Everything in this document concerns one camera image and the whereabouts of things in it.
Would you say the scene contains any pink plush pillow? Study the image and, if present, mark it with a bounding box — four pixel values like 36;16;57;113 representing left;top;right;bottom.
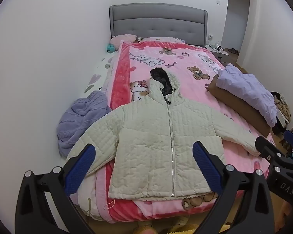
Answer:
110;34;138;45

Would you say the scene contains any grey padded headboard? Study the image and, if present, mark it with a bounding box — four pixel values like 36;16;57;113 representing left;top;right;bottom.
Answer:
109;3;208;48

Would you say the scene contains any cream quilted hooded jacket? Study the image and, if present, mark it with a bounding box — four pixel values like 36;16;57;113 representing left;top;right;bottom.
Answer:
69;68;261;198

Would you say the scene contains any purple knitted blanket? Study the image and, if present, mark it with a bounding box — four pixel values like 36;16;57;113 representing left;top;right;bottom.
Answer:
58;91;112;158

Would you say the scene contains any brown plush clothes pile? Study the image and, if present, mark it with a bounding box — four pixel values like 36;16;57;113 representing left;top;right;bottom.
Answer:
270;91;292;134

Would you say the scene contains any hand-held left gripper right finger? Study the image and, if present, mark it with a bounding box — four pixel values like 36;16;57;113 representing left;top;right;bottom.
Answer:
193;141;276;234

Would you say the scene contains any pale pink quilt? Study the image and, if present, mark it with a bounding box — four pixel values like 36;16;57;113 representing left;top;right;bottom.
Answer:
73;163;115;222

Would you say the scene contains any lilac crumpled cloth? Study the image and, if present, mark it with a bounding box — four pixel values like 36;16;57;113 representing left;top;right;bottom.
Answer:
216;63;278;128

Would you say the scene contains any person's yellow fuzzy top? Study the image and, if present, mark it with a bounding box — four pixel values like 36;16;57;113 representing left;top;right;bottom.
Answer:
169;222;225;234

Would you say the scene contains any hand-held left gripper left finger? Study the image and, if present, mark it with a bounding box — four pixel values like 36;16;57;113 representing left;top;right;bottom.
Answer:
15;143;97;234

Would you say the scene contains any white nightstand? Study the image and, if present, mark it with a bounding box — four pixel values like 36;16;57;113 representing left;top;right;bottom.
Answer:
207;45;231;62

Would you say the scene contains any white floral bed sheet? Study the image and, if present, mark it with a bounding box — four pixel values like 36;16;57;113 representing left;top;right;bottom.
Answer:
84;52;115;98

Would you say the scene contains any pink printed blanket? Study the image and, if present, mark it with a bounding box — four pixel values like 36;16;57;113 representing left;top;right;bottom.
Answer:
93;40;276;223

